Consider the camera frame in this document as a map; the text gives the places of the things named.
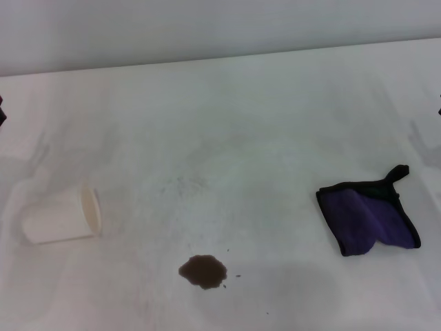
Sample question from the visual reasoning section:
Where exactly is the brown liquid stain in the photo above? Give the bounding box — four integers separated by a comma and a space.
178, 254, 229, 291

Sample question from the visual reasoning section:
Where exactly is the purple rag with black trim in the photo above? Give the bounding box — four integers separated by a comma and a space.
316, 164, 422, 257

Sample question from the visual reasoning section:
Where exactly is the white paper cup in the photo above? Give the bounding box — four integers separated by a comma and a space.
21, 183, 103, 245

